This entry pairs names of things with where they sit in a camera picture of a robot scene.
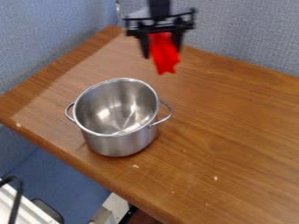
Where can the white table leg bracket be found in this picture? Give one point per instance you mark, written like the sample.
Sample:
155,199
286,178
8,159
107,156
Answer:
112,211

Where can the stainless steel pot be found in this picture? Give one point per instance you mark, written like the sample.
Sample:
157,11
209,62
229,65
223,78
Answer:
115,113

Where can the red plastic block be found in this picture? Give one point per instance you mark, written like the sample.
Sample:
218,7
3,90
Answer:
165,53

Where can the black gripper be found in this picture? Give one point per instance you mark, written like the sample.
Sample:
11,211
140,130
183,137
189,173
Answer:
159,17

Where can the white device with black pad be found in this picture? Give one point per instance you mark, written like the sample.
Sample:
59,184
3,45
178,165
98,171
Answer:
30,214

